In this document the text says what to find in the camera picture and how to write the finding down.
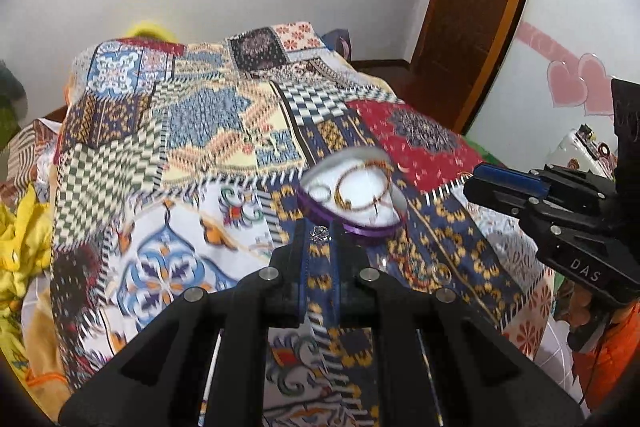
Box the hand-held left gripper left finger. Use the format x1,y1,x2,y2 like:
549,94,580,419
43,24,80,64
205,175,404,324
57,222,308,427

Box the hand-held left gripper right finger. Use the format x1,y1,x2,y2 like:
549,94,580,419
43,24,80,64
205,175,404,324
331,227,585,427

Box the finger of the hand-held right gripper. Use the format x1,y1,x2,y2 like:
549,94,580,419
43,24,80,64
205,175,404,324
462,178,626,306
472,163,618,208

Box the purple heart-shaped jewelry box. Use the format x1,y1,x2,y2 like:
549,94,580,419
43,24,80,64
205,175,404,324
297,148,407,242

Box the white suitcase with stickers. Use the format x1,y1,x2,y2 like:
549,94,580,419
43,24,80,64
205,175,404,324
545,123,621,182

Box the patchwork printed blanket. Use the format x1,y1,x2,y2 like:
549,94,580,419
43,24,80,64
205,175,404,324
47,21,556,427

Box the brown wooden door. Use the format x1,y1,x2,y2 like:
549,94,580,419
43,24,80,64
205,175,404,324
407,0,545,135

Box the orange clothing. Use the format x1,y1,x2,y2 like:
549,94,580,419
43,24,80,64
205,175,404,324
570,297,640,410

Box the blue purple bag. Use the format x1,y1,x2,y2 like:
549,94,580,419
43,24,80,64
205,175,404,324
320,29,355,60

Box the yellow pillow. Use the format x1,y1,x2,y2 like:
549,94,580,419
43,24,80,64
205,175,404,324
122,20,180,44

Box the yellow cloth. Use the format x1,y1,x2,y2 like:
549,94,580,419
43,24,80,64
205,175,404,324
0,184,63,388

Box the green plush thing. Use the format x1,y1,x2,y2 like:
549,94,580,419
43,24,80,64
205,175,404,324
0,61,28,152

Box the gold beaded bracelet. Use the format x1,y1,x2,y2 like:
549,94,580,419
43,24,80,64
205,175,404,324
334,161,393,214

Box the pink heart wall sticker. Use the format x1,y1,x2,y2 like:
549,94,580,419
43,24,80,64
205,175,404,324
515,21,617,118

